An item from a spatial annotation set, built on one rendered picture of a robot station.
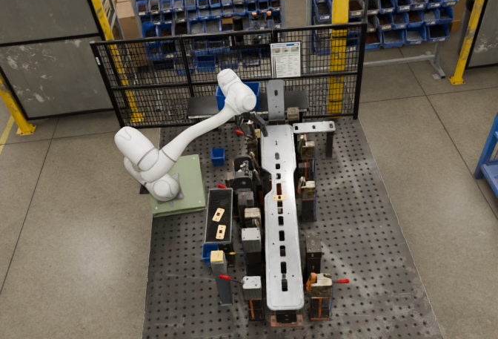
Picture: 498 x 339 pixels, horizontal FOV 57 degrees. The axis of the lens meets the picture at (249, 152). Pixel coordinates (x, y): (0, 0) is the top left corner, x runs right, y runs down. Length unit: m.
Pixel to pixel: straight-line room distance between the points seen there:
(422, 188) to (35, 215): 3.45
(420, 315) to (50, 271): 2.81
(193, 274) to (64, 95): 2.83
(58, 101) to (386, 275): 3.71
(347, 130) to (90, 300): 2.37
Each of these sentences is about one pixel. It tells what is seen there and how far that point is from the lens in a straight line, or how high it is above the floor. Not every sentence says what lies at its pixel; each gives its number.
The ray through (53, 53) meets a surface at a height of 0.90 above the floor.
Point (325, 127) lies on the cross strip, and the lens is 3.25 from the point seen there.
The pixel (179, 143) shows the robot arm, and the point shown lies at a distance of 2.36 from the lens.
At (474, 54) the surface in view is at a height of 0.32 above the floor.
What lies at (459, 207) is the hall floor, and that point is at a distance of 4.25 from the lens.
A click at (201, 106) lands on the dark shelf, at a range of 3.47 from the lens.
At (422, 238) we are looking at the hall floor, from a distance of 3.97.
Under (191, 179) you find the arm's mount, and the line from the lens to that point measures 3.17.
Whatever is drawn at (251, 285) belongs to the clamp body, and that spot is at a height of 1.06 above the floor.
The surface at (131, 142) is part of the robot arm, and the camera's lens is 2.39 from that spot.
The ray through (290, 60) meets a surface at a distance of 3.37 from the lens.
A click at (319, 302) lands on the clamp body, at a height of 0.88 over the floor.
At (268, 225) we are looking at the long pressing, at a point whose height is 1.00.
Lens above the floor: 3.17
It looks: 44 degrees down
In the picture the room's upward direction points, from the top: 7 degrees counter-clockwise
